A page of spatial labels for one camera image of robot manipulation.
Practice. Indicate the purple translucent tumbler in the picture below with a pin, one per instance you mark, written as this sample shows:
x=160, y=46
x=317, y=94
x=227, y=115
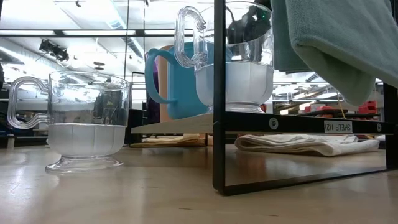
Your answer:
x=152, y=112

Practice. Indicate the wooden shelf with black frame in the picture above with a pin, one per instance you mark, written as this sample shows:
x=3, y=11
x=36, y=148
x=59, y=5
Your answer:
x=248, y=123

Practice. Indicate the white plaid cloth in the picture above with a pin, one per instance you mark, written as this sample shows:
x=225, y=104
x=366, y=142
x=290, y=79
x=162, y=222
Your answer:
x=295, y=144

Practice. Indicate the yellow cloth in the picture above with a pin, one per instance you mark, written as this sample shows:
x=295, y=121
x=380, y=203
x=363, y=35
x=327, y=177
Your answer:
x=168, y=141

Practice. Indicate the white shelf label sticker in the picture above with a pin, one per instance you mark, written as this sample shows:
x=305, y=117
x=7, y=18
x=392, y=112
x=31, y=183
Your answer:
x=338, y=127

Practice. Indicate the black overhead camera cluster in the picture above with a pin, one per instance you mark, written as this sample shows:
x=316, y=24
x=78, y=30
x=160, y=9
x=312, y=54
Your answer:
x=54, y=51

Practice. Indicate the red storage bin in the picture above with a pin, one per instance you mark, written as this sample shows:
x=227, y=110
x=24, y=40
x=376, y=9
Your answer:
x=367, y=107

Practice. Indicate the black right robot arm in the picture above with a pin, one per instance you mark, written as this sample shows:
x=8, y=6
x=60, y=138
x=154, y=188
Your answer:
x=245, y=29

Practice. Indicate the blue plastic mug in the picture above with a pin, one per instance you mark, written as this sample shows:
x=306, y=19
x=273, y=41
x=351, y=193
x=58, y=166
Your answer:
x=183, y=93

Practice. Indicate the clear plastic mug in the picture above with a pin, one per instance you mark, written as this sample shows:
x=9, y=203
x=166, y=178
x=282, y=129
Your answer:
x=245, y=84
x=87, y=140

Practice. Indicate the peach plastic cup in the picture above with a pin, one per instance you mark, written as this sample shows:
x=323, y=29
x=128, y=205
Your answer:
x=162, y=77

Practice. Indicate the black overhead rig beam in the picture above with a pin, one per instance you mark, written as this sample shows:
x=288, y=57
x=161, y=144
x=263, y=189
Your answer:
x=93, y=33

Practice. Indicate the teal cloth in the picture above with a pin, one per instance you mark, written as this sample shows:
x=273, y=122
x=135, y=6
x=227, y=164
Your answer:
x=335, y=46

